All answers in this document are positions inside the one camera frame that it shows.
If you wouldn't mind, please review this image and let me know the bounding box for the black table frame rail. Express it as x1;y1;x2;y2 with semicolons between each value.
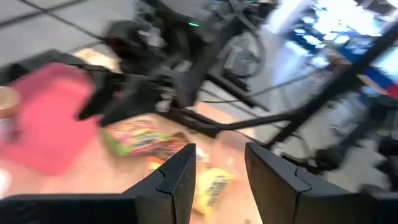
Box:
267;21;398;149

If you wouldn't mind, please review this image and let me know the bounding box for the red plastic tray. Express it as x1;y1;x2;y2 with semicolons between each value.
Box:
0;62;100;177

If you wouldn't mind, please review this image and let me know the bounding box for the orange chicken ramen packet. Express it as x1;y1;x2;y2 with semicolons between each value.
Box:
145;155;236;216

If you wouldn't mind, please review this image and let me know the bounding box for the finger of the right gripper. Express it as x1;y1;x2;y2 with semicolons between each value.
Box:
76;76;108;121
99;93;137;127

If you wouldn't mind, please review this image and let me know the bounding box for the tan lid glass jar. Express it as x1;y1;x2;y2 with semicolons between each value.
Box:
0;86;21;141

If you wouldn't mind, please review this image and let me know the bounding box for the green yellow ramen packet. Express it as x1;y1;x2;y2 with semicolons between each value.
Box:
101;121;190;159

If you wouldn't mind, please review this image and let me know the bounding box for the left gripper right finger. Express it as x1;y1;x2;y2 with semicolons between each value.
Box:
244;142;374;224

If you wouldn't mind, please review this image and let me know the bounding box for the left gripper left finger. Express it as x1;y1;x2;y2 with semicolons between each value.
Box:
123;142;197;224

